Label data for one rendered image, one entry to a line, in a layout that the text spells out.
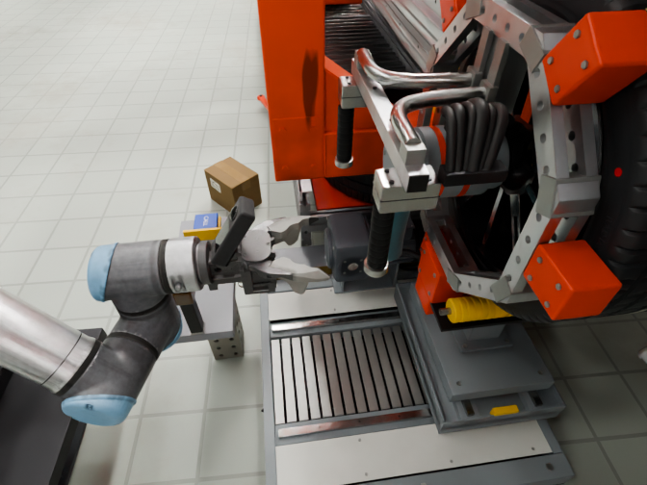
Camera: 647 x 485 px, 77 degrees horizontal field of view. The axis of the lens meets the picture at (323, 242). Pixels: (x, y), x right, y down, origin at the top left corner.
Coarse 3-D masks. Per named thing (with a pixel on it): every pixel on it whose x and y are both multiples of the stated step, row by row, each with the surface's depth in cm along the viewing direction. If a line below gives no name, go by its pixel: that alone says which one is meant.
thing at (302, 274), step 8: (272, 264) 63; (280, 264) 63; (288, 264) 63; (296, 264) 63; (296, 272) 62; (304, 272) 62; (312, 272) 62; (320, 272) 62; (288, 280) 65; (296, 280) 63; (304, 280) 62; (312, 280) 62; (320, 280) 63; (296, 288) 66; (304, 288) 65
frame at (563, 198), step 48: (480, 0) 68; (528, 0) 65; (432, 48) 89; (528, 48) 57; (576, 144) 56; (576, 192) 54; (432, 240) 101; (528, 240) 62; (480, 288) 79; (528, 288) 68
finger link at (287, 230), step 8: (304, 216) 71; (312, 216) 72; (272, 224) 70; (280, 224) 70; (288, 224) 70; (296, 224) 70; (304, 224) 72; (272, 232) 69; (280, 232) 68; (288, 232) 70; (296, 232) 73; (280, 240) 71; (288, 240) 73; (296, 240) 74
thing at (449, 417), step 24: (408, 288) 148; (408, 312) 140; (408, 336) 137; (432, 360) 127; (432, 384) 122; (432, 408) 120; (456, 408) 115; (480, 408) 117; (504, 408) 113; (528, 408) 115; (552, 408) 115
